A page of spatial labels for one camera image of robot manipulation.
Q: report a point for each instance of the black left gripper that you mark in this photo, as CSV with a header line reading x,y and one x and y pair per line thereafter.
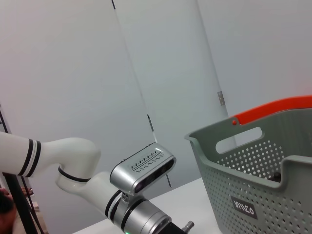
x,y
175,229

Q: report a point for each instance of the grey perforated plastic storage bin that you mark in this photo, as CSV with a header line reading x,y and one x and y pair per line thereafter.
x,y
243,195

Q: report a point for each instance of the small silver left gripper fitting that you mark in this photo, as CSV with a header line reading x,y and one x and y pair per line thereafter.
x,y
189,225

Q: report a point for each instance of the grey door hinge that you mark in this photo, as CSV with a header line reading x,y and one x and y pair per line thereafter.
x,y
221,98

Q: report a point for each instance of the black tripod stand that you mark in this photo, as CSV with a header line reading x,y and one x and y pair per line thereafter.
x,y
19,202

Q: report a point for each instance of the person in beige clothing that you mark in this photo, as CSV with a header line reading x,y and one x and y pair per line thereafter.
x,y
7,219

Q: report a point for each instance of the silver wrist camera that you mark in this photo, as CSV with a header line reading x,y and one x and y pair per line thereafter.
x,y
136,170

